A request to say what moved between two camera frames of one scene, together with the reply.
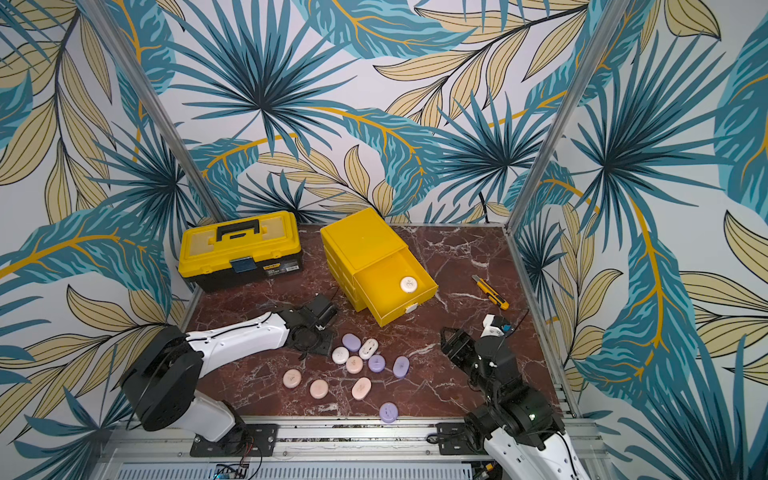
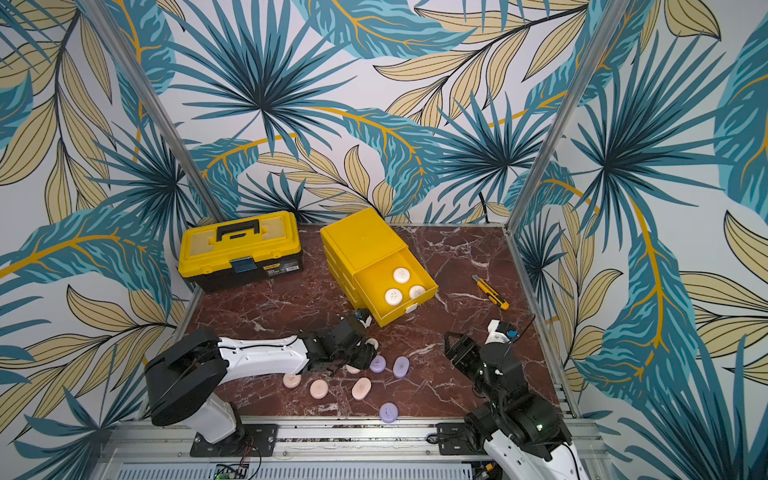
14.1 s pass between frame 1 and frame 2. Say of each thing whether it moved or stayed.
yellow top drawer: stayed
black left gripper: moved
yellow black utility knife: stayed
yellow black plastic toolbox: stayed
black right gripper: stayed
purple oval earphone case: stayed
